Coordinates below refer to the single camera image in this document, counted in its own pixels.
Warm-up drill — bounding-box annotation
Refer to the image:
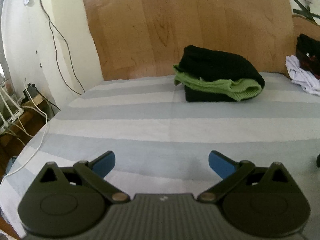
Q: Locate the green black striped sweater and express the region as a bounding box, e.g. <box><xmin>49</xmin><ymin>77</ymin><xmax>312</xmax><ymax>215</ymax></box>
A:
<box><xmin>173</xmin><ymin>45</ymin><xmax>265</xmax><ymax>102</ymax></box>

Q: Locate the dark clothes pile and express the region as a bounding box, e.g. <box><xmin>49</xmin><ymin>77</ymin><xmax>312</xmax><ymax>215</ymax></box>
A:
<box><xmin>296</xmin><ymin>34</ymin><xmax>320</xmax><ymax>80</ymax></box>

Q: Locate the white crumpled garment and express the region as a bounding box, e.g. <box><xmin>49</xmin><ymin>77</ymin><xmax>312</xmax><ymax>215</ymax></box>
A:
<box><xmin>285</xmin><ymin>55</ymin><xmax>319</xmax><ymax>96</ymax></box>

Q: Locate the wooden headboard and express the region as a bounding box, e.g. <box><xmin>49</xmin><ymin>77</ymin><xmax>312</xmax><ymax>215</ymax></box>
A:
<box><xmin>83</xmin><ymin>0</ymin><xmax>319</xmax><ymax>80</ymax></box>

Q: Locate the white cable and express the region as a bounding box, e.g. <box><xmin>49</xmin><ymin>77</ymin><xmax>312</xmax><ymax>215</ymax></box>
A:
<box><xmin>0</xmin><ymin>87</ymin><xmax>49</xmax><ymax>184</ymax></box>

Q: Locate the black tape on wall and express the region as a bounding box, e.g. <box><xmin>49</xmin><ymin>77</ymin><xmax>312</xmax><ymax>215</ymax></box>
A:
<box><xmin>293</xmin><ymin>0</ymin><xmax>320</xmax><ymax>23</ymax></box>

